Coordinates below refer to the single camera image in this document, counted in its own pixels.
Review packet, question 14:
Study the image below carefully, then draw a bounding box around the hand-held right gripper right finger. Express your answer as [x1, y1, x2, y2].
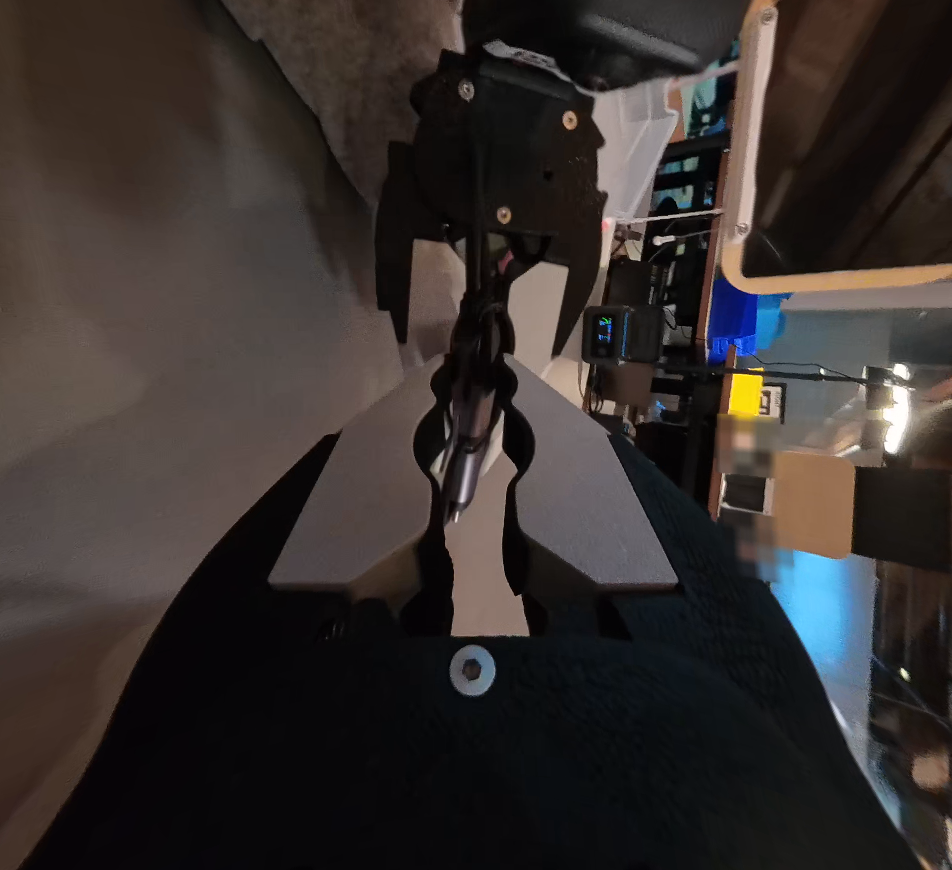
[503, 354, 679, 636]

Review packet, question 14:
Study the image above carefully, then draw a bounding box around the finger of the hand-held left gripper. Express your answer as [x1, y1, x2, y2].
[504, 256, 566, 378]
[404, 224, 471, 367]

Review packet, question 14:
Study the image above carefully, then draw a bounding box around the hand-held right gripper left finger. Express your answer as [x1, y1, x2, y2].
[268, 355, 456, 636]

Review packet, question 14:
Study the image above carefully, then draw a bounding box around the black cable with grey adapter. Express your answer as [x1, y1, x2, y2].
[439, 89, 522, 525]

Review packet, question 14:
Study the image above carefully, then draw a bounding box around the black power station with display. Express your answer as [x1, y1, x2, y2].
[582, 305, 666, 365]

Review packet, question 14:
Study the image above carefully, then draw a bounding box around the cardboard box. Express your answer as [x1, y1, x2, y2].
[602, 364, 655, 425]

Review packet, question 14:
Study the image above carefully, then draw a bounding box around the clear plastic bin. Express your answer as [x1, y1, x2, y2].
[591, 74, 681, 216]

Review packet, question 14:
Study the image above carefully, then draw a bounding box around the yellow plastic bin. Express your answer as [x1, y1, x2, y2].
[725, 372, 767, 417]

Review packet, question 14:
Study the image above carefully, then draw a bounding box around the blue bin stack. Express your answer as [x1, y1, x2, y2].
[707, 282, 767, 358]

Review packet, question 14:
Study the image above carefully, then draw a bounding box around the long wooden table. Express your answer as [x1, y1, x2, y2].
[699, 96, 745, 521]

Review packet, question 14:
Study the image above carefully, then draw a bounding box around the blue bag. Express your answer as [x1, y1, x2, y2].
[755, 293, 789, 354]

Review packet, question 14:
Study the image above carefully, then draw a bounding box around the wooden framed board stand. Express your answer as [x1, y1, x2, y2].
[606, 0, 952, 294]

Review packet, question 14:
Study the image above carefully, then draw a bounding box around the studio lamp on stand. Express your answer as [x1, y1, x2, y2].
[662, 360, 919, 454]

